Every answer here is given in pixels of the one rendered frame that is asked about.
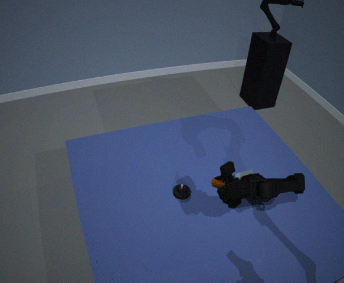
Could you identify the orange tapered knob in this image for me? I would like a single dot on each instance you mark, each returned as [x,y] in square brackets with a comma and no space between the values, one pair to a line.
[217,183]

